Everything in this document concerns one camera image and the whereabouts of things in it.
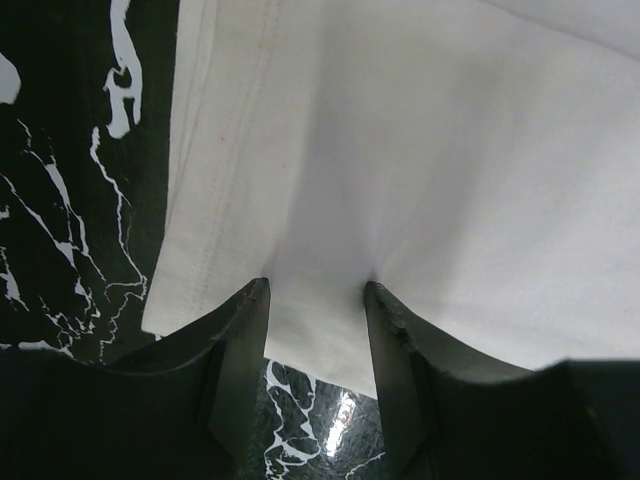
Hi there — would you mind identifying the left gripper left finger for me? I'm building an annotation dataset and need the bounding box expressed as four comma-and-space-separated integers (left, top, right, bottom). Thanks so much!
112, 278, 271, 479

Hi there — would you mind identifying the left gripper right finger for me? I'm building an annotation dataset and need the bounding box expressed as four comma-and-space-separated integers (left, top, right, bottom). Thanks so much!
362, 281, 529, 479

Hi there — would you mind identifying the cream white t shirt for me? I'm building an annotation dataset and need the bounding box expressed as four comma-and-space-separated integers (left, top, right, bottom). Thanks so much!
142, 1, 639, 395

